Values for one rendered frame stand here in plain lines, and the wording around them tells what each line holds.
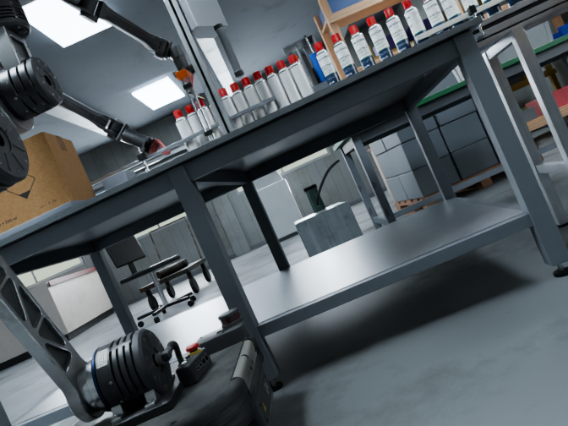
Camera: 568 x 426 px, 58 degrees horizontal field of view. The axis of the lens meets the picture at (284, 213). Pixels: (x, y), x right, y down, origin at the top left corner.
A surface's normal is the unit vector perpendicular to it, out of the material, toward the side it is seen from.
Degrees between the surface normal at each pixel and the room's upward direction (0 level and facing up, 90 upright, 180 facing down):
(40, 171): 90
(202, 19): 90
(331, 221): 90
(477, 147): 90
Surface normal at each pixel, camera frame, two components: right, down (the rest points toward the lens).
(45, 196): 0.00, 0.01
